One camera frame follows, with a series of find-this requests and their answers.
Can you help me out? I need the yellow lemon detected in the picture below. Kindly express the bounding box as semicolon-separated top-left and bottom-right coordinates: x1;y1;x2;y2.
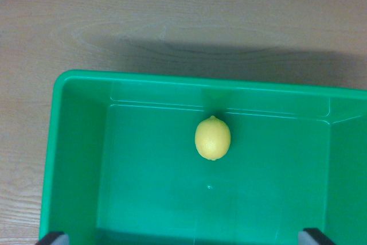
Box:
194;115;232;161

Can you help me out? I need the green plastic bin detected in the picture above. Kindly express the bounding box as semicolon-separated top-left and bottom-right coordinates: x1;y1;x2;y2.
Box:
38;69;367;245

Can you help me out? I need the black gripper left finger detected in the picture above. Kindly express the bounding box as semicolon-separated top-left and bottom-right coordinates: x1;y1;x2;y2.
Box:
35;231;69;245

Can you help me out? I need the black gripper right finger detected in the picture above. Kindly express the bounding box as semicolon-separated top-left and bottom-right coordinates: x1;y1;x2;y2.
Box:
298;227;337;245

